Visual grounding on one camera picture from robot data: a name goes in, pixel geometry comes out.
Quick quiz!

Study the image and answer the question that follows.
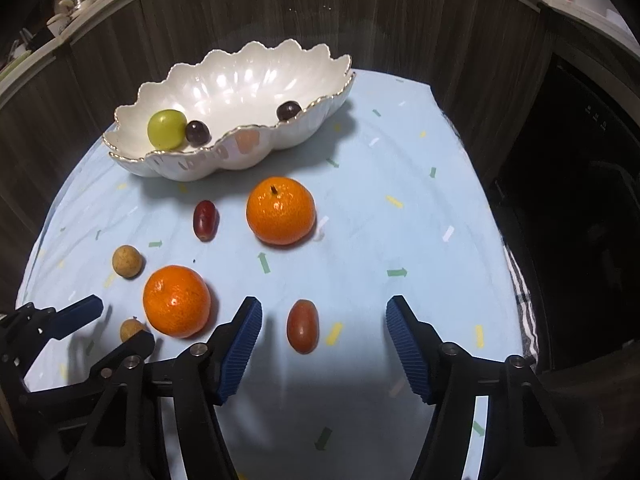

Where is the green apple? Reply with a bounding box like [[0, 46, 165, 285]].
[[147, 109, 189, 151]]

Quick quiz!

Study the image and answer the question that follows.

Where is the small tan longan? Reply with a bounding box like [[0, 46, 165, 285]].
[[120, 317, 151, 345]]

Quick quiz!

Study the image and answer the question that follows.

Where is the brownish red date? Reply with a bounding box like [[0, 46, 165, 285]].
[[286, 299, 319, 354]]

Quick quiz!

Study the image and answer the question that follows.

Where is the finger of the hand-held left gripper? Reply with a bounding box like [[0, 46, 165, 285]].
[[20, 295, 105, 340], [82, 330, 157, 388]]

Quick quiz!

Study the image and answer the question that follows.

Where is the dark red date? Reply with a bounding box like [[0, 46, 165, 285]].
[[193, 200, 218, 242]]

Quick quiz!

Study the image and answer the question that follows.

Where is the green plastic basin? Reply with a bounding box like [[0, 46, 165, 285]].
[[0, 50, 31, 81]]

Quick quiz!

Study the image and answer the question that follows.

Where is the large tan longan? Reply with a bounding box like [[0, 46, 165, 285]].
[[112, 245, 145, 278]]

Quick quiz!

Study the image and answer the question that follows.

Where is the white scalloped ceramic bowl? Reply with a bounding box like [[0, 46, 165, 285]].
[[102, 40, 357, 182]]

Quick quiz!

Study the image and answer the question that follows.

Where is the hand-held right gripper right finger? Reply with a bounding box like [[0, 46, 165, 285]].
[[385, 295, 576, 480]]

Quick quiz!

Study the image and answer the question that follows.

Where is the white ceramic cup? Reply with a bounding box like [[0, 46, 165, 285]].
[[47, 7, 76, 33]]

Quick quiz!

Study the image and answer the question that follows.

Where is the orange with dark stem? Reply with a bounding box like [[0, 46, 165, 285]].
[[246, 176, 317, 246]]

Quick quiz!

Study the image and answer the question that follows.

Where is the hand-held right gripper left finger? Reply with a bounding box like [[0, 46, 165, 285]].
[[65, 296, 264, 480]]

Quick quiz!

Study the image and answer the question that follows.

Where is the glossy orange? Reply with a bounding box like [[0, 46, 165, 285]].
[[142, 265, 212, 339]]

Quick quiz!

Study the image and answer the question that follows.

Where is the light blue patterned cloth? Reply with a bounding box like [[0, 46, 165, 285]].
[[15, 67, 531, 480]]

